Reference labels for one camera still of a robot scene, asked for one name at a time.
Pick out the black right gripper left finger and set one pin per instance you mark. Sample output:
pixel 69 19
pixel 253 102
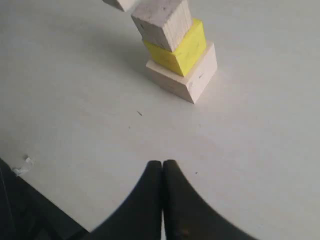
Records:
pixel 139 217

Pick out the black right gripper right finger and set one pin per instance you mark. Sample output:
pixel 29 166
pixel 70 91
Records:
pixel 187 216

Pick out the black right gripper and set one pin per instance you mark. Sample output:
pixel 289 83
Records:
pixel 25 214

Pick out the yellow painted wooden cube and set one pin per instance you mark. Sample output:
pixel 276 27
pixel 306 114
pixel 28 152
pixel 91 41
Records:
pixel 185 55

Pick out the medium plain wooden cube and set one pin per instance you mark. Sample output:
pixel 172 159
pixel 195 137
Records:
pixel 163 23

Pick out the small wooden cube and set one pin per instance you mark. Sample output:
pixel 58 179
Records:
pixel 122 5

